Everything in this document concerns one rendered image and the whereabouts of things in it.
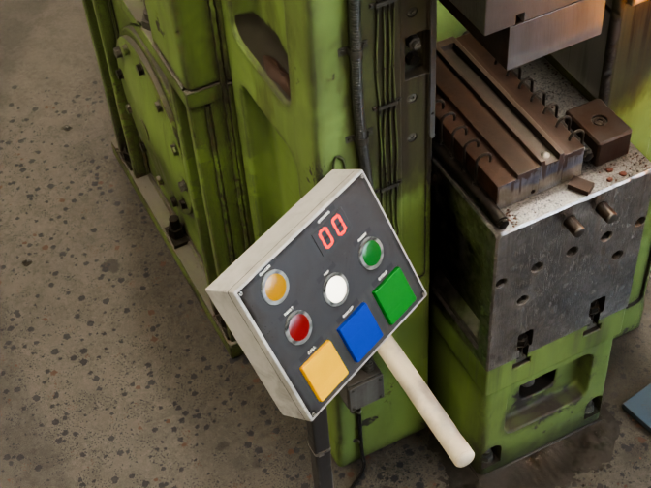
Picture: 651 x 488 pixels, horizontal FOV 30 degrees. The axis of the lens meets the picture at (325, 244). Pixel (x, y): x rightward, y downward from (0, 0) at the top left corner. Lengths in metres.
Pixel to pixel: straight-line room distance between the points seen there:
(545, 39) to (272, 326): 0.70
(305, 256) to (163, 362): 1.42
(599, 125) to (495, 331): 0.48
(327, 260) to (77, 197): 1.91
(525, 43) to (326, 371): 0.66
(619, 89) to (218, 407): 1.35
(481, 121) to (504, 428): 0.84
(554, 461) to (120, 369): 1.18
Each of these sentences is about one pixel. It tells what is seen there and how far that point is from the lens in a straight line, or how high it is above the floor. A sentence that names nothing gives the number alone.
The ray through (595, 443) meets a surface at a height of 0.00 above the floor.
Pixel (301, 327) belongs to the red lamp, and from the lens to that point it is 2.00.
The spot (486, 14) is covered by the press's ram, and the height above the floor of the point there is 1.41.
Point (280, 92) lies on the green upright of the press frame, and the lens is 2.36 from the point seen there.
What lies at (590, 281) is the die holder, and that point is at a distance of 2.68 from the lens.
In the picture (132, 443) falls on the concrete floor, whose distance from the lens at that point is 3.24.
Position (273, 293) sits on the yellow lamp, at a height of 1.16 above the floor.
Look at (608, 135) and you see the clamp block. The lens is 2.50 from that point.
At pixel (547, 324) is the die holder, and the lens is 2.71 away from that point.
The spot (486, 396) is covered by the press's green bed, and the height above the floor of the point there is 0.35.
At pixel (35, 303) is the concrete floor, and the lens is 3.59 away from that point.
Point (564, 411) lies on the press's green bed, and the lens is 3.08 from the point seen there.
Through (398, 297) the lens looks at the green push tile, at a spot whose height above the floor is 1.01.
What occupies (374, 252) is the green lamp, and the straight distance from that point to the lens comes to 2.10.
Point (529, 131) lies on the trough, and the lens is 2.48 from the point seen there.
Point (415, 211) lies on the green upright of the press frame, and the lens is 2.52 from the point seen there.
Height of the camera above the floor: 2.66
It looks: 48 degrees down
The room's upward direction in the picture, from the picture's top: 5 degrees counter-clockwise
